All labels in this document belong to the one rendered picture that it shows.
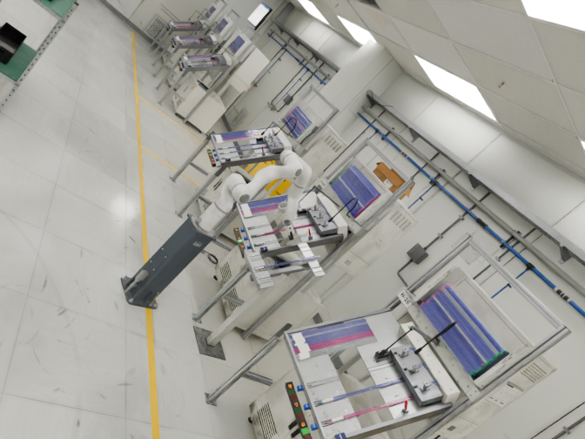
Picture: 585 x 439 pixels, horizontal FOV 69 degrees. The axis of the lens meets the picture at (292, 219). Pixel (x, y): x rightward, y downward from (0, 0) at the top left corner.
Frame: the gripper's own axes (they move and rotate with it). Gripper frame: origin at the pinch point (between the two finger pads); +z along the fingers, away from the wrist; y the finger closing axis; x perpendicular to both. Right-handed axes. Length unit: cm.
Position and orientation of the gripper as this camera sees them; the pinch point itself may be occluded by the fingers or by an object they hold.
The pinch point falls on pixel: (291, 237)
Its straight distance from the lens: 328.8
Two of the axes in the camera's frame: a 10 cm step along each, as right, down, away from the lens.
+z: 1.6, 7.6, 6.3
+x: -9.4, 3.2, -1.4
